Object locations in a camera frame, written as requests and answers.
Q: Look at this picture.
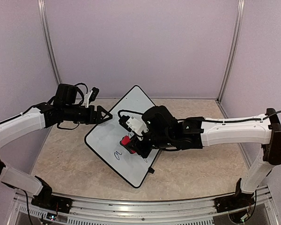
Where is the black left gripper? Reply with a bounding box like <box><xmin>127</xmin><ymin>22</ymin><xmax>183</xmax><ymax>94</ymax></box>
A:
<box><xmin>63</xmin><ymin>104</ymin><xmax>112</xmax><ymax>124</ymax></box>

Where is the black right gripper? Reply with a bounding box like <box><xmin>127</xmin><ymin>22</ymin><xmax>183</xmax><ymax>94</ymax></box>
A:
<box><xmin>125</xmin><ymin>131</ymin><xmax>174</xmax><ymax>159</ymax></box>

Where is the white whiteboard black frame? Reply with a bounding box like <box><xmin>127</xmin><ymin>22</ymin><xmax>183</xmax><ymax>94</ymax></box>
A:
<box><xmin>84</xmin><ymin>85</ymin><xmax>160</xmax><ymax>189</ymax></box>

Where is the red black whiteboard eraser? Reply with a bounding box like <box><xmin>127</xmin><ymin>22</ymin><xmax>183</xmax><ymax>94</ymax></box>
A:
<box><xmin>119</xmin><ymin>135</ymin><xmax>136</xmax><ymax>154</ymax></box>

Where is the black wire easel stand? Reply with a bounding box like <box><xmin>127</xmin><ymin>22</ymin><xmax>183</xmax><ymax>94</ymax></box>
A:
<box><xmin>148</xmin><ymin>167</ymin><xmax>155</xmax><ymax>174</ymax></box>

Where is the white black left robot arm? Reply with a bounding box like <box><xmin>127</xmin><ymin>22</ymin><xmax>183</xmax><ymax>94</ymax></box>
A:
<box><xmin>0</xmin><ymin>83</ymin><xmax>113</xmax><ymax>209</ymax></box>

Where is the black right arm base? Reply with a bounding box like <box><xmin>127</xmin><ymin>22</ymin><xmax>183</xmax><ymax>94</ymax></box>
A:
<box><xmin>214</xmin><ymin>178</ymin><xmax>255</xmax><ymax>213</ymax></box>

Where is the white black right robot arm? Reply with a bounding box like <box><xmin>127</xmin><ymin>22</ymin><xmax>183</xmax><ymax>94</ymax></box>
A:
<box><xmin>134</xmin><ymin>106</ymin><xmax>281</xmax><ymax>208</ymax></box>

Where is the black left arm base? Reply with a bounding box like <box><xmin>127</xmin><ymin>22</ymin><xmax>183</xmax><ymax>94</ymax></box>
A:
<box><xmin>31</xmin><ymin>179</ymin><xmax>73</xmax><ymax>214</ymax></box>

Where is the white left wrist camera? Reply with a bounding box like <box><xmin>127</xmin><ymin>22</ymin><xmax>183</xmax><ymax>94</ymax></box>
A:
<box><xmin>82</xmin><ymin>87</ymin><xmax>99</xmax><ymax>108</ymax></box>

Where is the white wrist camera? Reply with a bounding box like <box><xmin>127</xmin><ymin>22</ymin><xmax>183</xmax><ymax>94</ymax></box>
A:
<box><xmin>118</xmin><ymin>115</ymin><xmax>148</xmax><ymax>141</ymax></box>
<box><xmin>82</xmin><ymin>87</ymin><xmax>99</xmax><ymax>108</ymax></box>

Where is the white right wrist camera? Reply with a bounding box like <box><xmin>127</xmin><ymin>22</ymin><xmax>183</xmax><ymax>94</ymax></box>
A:
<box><xmin>118</xmin><ymin>115</ymin><xmax>148</xmax><ymax>141</ymax></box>

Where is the aluminium left corner post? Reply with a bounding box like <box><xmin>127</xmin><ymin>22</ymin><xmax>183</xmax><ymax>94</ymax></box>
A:
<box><xmin>37</xmin><ymin>0</ymin><xmax>62</xmax><ymax>85</ymax></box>

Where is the aluminium corner post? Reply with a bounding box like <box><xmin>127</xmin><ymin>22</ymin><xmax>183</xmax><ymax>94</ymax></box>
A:
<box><xmin>37</xmin><ymin>0</ymin><xmax>62</xmax><ymax>85</ymax></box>
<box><xmin>217</xmin><ymin>0</ymin><xmax>245</xmax><ymax>105</ymax></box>

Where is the aluminium front rail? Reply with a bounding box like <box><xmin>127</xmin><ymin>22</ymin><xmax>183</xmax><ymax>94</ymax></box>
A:
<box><xmin>9</xmin><ymin>185</ymin><xmax>279</xmax><ymax>225</ymax></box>

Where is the aluminium right corner post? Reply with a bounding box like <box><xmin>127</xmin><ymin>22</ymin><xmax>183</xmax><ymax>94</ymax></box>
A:
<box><xmin>217</xmin><ymin>0</ymin><xmax>245</xmax><ymax>105</ymax></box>

